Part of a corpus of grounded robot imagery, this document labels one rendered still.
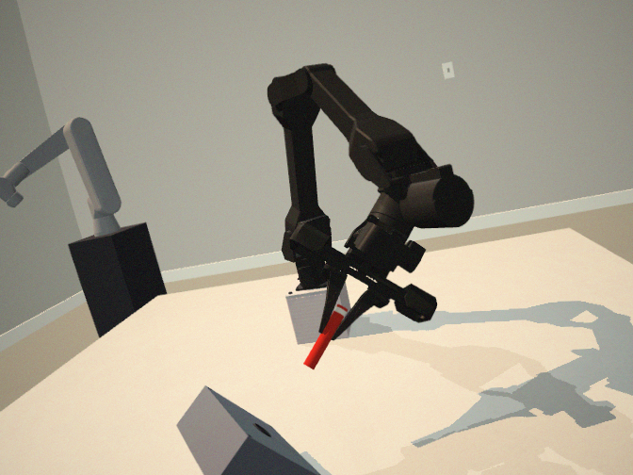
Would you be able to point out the red peg with white band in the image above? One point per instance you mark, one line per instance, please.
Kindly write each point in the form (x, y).
(325, 337)

